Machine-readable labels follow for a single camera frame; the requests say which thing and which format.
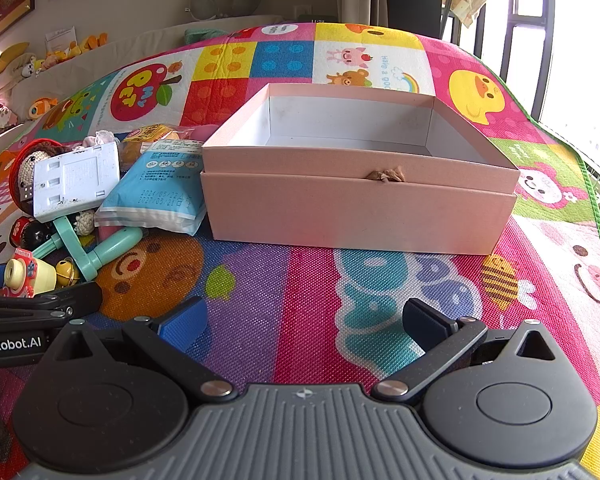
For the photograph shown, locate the pink cardboard box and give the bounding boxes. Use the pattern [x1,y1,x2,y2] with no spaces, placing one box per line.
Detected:
[200,83,521,256]

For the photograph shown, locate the colourful cartoon play mat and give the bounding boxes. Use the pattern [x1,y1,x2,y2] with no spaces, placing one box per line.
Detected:
[0,22,600,480]

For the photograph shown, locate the yellow plush toys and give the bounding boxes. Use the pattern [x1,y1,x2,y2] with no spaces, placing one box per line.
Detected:
[44,32,109,64]

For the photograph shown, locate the gold bell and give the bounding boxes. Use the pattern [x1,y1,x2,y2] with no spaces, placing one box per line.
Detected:
[55,256,81,289]

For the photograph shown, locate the yellow snack packet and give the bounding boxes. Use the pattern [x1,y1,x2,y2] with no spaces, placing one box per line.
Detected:
[117,123,182,171]

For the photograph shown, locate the yellow toy camera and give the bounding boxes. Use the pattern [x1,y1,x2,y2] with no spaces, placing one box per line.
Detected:
[2,250,59,299]

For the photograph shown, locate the teal cloth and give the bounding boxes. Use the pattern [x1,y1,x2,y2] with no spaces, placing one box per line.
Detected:
[184,27,229,46]

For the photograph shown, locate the white card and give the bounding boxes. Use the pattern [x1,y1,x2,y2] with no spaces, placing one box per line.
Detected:
[45,27,79,51]

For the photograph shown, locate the large yellow plush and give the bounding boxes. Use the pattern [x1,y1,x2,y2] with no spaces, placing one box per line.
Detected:
[0,42,32,111]

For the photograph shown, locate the white plastic device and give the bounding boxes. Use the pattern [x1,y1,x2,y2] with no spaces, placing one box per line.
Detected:
[31,141,122,224]

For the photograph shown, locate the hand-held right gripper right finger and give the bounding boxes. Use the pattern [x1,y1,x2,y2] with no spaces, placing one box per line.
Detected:
[371,298,568,406]

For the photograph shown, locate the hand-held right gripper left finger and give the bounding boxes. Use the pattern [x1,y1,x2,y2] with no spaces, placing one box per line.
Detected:
[40,296,238,404]

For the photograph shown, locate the teal plastic toy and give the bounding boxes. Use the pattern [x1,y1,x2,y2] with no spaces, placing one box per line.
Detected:
[30,216,144,282]

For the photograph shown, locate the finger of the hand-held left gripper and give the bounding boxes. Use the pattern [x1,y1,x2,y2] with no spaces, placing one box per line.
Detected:
[0,281,104,328]

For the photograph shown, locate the crochet doll with red hat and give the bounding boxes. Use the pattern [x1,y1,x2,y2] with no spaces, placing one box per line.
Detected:
[9,138,98,237]

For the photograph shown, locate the blue wipes packet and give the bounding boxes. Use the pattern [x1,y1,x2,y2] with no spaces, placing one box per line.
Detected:
[94,140,209,237]

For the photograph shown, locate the orange fish plush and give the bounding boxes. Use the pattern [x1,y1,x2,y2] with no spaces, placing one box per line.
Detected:
[27,97,61,121]

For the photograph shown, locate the black window railing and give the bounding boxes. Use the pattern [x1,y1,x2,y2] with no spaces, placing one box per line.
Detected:
[479,0,572,117]

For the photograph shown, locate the red and black round toy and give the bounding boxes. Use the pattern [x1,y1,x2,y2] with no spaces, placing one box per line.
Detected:
[9,216,54,251]

